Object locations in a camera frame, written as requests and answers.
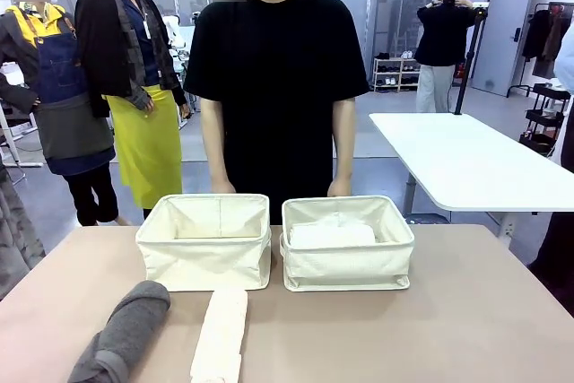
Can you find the wooden shoe rack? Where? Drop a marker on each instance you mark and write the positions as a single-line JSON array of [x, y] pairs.
[[394, 74]]

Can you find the person in beige trousers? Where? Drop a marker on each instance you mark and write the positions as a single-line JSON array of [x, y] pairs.
[[441, 37]]

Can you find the cream fabric basket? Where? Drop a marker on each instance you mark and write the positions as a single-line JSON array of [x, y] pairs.
[[345, 268], [202, 262]]

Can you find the clothes rack with dark coats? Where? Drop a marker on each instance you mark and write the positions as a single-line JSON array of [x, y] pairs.
[[547, 37]]

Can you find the person with yellow apron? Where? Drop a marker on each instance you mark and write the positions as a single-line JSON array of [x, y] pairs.
[[134, 87]]

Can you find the person in denim apron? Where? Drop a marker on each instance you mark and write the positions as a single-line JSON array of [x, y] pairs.
[[63, 87]]

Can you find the person's right forearm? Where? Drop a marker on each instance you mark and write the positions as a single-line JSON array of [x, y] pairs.
[[216, 141]]

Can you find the black utility cart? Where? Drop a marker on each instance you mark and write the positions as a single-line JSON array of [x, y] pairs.
[[545, 116]]

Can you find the person's left hand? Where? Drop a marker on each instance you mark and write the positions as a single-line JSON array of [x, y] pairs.
[[340, 188]]

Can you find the rolled gray towel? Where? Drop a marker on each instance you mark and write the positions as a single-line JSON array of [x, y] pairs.
[[130, 320]]

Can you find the white side table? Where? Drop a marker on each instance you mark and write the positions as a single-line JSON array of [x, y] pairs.
[[466, 159]]

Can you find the person in black t-shirt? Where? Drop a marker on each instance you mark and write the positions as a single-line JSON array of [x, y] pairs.
[[273, 87]]

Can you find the rolled pale pink towel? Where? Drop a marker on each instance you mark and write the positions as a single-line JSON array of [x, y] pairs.
[[222, 333]]

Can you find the white towel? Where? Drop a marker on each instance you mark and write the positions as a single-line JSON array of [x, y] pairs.
[[332, 236]]

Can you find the black tripod pole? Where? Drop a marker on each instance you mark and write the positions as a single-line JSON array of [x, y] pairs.
[[466, 64]]

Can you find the gray door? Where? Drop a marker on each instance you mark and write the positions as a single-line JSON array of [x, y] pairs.
[[502, 42]]

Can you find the gray fuzzy cloth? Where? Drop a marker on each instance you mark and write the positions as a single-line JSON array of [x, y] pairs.
[[18, 230]]

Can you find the person's right hand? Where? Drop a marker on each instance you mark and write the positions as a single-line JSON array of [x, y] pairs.
[[223, 187]]

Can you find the person's left forearm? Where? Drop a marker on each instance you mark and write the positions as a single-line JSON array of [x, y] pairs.
[[344, 141]]

